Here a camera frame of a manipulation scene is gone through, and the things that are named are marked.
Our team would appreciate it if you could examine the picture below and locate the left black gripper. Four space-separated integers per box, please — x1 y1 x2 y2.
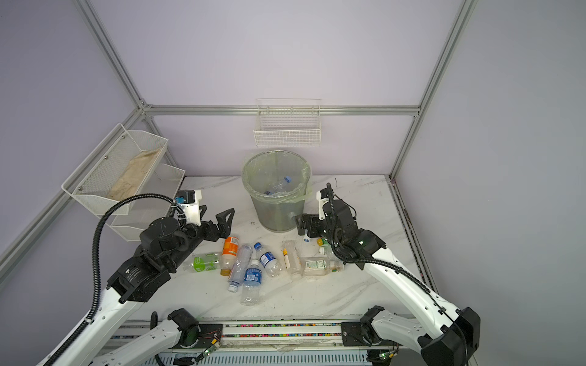
165 206 233 272

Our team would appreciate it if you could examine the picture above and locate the large crushed purple label bottle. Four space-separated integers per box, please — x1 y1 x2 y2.
263 175 292 198

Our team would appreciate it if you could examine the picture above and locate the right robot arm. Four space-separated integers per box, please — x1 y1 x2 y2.
295 199 481 365

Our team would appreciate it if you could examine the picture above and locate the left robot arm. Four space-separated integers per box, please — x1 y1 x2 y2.
40 208 235 365

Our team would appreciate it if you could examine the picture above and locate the grey mesh waste bin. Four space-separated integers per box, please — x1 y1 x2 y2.
241 150 312 233

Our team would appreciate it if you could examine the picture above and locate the green label clear bottle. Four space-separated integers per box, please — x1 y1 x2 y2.
182 253 220 272

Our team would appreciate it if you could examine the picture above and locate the orange label bottle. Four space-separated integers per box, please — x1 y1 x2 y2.
220 236 239 277

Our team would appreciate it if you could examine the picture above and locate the clear yellow label bottle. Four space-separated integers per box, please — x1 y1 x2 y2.
282 240 302 280

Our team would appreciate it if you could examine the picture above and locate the crushed clear bottle white cap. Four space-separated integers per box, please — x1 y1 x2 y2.
227 245 253 293

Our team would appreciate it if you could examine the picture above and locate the small blue label bottle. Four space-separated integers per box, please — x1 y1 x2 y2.
253 242 282 278

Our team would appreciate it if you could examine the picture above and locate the upright blue label bottle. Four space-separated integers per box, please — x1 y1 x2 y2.
241 259 262 306

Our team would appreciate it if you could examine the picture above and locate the beige cloth in shelf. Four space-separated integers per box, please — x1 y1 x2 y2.
107 148 161 201

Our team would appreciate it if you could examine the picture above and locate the white mesh two-tier shelf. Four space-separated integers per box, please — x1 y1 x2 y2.
62 124 185 217

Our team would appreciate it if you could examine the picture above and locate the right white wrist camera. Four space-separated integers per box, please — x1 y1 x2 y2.
316 182 334 221

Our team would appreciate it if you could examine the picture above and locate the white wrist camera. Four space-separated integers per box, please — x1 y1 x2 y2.
175 190 202 227
316 182 334 221

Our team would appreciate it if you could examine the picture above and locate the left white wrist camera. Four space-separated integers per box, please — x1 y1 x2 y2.
175 190 202 227

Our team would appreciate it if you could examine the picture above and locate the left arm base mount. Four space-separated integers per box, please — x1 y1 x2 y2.
170 323 224 349

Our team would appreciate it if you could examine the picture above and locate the white wire wall basket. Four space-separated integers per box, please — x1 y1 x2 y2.
253 99 322 149

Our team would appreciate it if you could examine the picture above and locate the aluminium front rail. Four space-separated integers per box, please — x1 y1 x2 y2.
89 317 470 354

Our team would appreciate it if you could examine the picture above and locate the right black cable conduit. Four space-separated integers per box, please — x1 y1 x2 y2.
326 182 468 362

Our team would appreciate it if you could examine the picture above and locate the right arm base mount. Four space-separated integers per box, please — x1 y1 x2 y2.
340 322 382 347

